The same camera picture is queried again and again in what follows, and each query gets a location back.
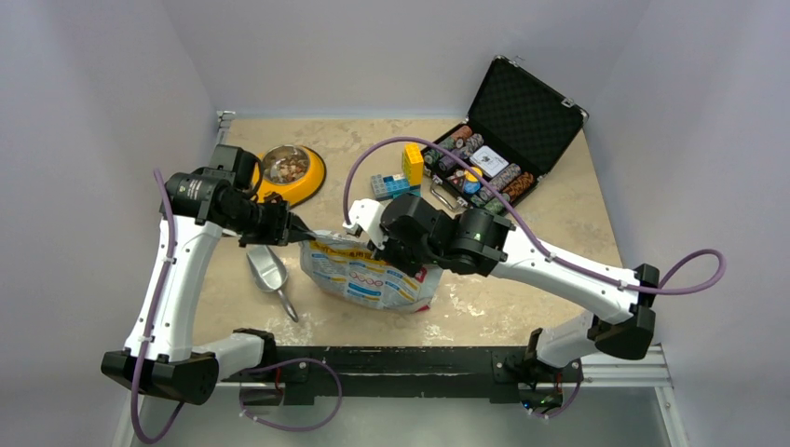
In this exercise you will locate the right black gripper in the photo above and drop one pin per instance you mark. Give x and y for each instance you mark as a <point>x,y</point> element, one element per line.
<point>411,268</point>

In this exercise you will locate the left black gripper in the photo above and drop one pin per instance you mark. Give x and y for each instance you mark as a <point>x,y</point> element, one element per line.
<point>284,226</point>

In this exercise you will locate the silver metal scoop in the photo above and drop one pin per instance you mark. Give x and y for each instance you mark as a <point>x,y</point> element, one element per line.
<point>270,275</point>

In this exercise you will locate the colourful pet food bag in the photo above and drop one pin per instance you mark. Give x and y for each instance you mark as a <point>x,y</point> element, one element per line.
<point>343,267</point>

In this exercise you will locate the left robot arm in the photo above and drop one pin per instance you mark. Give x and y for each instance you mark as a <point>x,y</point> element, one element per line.
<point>159,358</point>

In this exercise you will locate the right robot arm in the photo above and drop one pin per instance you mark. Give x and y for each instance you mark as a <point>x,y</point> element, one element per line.
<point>410,234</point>

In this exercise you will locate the yellow double pet bowl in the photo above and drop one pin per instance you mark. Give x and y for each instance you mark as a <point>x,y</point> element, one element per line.
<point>292,173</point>

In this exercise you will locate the blue grey toy brick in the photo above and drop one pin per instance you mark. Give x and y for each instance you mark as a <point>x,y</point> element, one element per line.
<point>388,187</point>

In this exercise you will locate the yellow toy brick block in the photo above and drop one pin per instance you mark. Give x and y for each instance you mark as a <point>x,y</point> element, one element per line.
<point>412,163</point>

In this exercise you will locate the white playing card deck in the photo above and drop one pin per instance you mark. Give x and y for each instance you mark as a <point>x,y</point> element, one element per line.
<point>488,161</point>

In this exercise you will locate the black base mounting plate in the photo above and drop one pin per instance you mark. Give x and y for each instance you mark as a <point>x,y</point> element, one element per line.
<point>495,373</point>

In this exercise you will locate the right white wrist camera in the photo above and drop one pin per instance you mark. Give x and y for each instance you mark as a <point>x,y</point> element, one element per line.
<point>365,216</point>

